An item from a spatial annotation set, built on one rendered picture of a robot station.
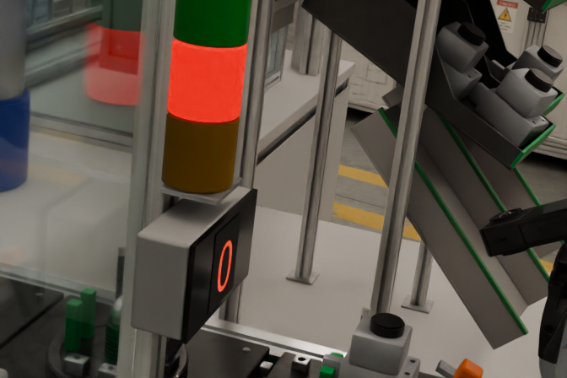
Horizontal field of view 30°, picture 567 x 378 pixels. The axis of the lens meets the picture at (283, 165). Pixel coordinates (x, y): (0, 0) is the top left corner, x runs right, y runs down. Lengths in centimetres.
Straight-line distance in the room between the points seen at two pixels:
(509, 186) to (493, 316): 29
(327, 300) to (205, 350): 41
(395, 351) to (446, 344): 50
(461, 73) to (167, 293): 52
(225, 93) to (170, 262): 12
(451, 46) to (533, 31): 381
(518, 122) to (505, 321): 21
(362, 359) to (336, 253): 71
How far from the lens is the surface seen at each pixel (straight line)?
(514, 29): 496
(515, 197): 139
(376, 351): 93
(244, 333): 116
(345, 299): 149
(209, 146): 70
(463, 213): 124
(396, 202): 111
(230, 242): 75
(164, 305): 70
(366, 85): 523
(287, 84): 253
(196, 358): 109
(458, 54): 112
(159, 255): 69
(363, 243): 168
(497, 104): 113
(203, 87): 68
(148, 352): 78
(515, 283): 126
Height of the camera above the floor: 152
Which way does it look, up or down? 19 degrees down
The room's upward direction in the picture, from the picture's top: 7 degrees clockwise
